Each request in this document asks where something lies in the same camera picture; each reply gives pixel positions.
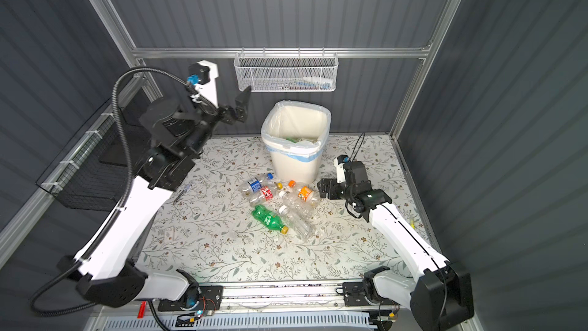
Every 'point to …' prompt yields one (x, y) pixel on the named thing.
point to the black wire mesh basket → (93, 174)
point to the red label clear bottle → (268, 193)
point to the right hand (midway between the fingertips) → (331, 185)
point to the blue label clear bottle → (256, 184)
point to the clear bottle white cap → (302, 221)
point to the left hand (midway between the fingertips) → (230, 81)
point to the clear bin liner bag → (297, 129)
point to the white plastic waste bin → (286, 168)
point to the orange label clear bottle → (305, 193)
